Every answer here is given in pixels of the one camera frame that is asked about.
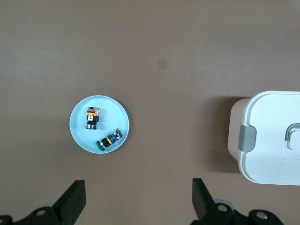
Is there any light blue round plate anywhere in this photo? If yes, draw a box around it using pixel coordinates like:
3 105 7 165
69 95 130 154

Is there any white lidded storage box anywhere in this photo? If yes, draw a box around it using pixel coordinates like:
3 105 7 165
227 90 300 186

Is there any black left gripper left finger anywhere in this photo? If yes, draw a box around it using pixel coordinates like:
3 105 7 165
0 179 86 225

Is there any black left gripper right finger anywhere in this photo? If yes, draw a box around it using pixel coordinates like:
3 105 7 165
191 178 285 225

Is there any green push-button switch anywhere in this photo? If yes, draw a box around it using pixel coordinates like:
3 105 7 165
96 128 124 151

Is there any orange push-button switch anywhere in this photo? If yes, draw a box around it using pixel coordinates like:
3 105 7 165
84 106 101 130

